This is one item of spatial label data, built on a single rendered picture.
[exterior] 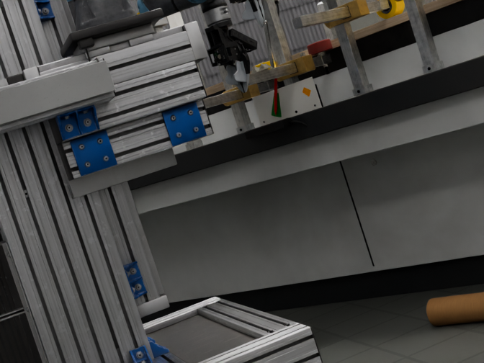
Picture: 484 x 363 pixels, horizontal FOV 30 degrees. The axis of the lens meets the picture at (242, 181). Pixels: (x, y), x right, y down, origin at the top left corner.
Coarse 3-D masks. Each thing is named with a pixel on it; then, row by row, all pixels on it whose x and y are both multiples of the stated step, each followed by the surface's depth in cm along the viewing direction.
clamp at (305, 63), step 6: (294, 60) 284; (300, 60) 283; (306, 60) 283; (312, 60) 285; (276, 66) 290; (300, 66) 283; (306, 66) 283; (312, 66) 285; (300, 72) 284; (306, 72) 287; (282, 78) 289; (288, 78) 288
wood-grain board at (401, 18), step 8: (440, 0) 271; (448, 0) 269; (456, 0) 268; (424, 8) 275; (432, 8) 273; (440, 8) 272; (400, 16) 281; (376, 24) 287; (384, 24) 285; (392, 24) 283; (360, 32) 291; (368, 32) 290; (336, 40) 298; (296, 56) 310; (312, 56) 306; (208, 88) 340; (216, 88) 337; (224, 88) 335
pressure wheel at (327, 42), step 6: (318, 42) 294; (324, 42) 294; (330, 42) 296; (312, 48) 295; (318, 48) 294; (324, 48) 294; (330, 48) 295; (312, 54) 296; (318, 54) 297; (324, 54) 297
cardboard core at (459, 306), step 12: (432, 300) 259; (444, 300) 255; (456, 300) 252; (468, 300) 249; (480, 300) 247; (432, 312) 257; (444, 312) 254; (456, 312) 251; (468, 312) 249; (480, 312) 246; (432, 324) 259; (444, 324) 257
